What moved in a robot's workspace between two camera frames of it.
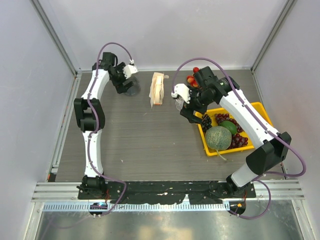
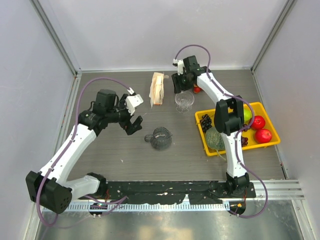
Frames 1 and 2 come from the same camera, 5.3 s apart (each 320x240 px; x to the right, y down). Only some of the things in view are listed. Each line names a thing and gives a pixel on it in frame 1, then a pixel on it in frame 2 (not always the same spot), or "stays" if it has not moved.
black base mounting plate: (147, 192) stays
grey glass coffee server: (134, 90) to (160, 139)
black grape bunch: (206, 122) stays
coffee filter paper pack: (156, 92) stays
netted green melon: (218, 138) stays
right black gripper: (188, 113) to (176, 83)
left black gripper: (120, 87) to (130, 127)
